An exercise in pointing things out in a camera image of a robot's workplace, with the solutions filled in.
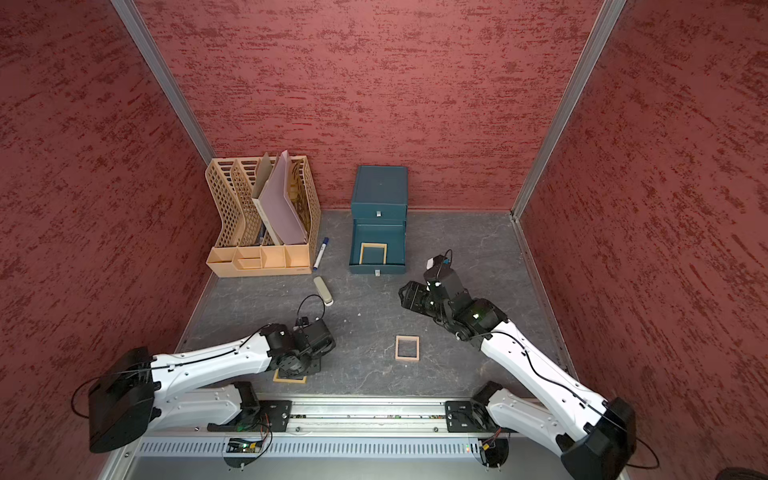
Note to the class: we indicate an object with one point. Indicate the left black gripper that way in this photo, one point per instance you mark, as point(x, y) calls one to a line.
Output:
point(314, 368)

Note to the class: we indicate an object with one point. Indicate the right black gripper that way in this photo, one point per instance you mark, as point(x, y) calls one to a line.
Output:
point(413, 296)

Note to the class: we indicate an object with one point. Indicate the large wooden frame box front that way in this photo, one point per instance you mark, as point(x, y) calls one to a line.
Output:
point(282, 377)

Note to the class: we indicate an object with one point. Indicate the large wooden frame box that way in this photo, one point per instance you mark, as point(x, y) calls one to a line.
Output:
point(282, 377)
point(372, 253)

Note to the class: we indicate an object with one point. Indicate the small wooden frame box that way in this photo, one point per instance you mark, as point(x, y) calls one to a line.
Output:
point(407, 348)

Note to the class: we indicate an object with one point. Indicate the teal three-drawer cabinet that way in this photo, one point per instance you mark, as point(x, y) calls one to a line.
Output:
point(379, 207)

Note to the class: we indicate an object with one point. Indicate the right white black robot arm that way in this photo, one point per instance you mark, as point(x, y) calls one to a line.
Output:
point(594, 438)

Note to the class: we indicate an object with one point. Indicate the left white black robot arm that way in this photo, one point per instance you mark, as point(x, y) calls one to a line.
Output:
point(205, 388)

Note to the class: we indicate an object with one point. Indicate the beige whiteboard eraser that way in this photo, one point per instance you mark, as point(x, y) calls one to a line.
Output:
point(323, 291)

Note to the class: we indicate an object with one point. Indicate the blue white marker pen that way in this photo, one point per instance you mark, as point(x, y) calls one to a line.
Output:
point(320, 253)

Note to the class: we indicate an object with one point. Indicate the beige lattice file organizer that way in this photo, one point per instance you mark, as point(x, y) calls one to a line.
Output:
point(245, 247)

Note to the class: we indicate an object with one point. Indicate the purple paper folder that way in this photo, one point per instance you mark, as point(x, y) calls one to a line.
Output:
point(279, 211)

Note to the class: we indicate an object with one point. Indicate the brown cardboard sheet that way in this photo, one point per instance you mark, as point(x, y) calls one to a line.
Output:
point(261, 175)

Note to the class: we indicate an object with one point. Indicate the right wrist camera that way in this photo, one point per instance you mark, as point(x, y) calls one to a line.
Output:
point(437, 268)

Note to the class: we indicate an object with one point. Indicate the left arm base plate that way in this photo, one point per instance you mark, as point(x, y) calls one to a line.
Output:
point(271, 415)

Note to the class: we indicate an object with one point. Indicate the aluminium front rail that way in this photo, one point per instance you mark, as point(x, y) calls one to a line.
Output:
point(366, 414)

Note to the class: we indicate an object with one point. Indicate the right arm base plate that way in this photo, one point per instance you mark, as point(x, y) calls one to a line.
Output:
point(467, 416)

